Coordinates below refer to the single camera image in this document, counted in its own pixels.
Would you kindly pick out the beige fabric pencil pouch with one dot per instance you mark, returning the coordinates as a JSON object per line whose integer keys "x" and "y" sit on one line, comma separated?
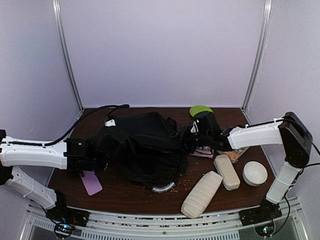
{"x": 201, "y": 195}

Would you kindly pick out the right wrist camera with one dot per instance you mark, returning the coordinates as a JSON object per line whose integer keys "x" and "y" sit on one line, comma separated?
{"x": 196, "y": 126}

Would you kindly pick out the green plate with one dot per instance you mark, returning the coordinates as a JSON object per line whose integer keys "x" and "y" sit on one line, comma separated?
{"x": 196, "y": 109}

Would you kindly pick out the green orange paperback book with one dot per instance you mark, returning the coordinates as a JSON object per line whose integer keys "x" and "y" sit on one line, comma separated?
{"x": 235, "y": 154}

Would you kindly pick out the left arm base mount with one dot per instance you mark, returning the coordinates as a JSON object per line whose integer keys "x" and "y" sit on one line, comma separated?
{"x": 64, "y": 218}

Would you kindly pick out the black student backpack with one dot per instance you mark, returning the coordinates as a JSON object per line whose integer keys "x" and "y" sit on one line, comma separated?
{"x": 154, "y": 157}

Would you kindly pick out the left aluminium frame post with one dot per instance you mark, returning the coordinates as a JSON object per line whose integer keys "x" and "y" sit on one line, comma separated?
{"x": 65, "y": 53}

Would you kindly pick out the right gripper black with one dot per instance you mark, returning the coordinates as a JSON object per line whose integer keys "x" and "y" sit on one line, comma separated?
{"x": 183, "y": 133}

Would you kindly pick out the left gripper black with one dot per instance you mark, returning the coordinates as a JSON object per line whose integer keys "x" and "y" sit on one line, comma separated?
{"x": 129, "y": 148}

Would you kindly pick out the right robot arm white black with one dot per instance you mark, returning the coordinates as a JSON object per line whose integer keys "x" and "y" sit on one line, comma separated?
{"x": 285, "y": 137}

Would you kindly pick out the white bowl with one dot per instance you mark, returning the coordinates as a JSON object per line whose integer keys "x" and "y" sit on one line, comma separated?
{"x": 254, "y": 173}

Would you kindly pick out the front aluminium rail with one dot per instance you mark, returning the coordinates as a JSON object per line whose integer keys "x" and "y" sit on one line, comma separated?
{"x": 219, "y": 225}

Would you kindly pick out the pink smartphone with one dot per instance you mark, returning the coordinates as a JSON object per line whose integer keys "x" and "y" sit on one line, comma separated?
{"x": 91, "y": 182}

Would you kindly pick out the beige glasses case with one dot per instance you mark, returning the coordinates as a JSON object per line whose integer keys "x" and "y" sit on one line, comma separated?
{"x": 225, "y": 168}

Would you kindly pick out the purple illustrated paperback book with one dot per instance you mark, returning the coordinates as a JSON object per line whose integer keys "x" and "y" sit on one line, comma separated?
{"x": 204, "y": 152}

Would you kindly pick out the aluminium frame post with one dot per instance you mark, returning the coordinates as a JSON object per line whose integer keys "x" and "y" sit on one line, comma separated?
{"x": 65, "y": 53}
{"x": 261, "y": 47}

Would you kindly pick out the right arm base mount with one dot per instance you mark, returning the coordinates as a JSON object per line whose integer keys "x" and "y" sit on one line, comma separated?
{"x": 262, "y": 218}

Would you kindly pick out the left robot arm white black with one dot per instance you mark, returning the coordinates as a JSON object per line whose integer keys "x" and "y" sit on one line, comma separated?
{"x": 64, "y": 154}

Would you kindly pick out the right aluminium frame post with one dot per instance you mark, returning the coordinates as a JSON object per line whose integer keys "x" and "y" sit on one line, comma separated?
{"x": 261, "y": 47}

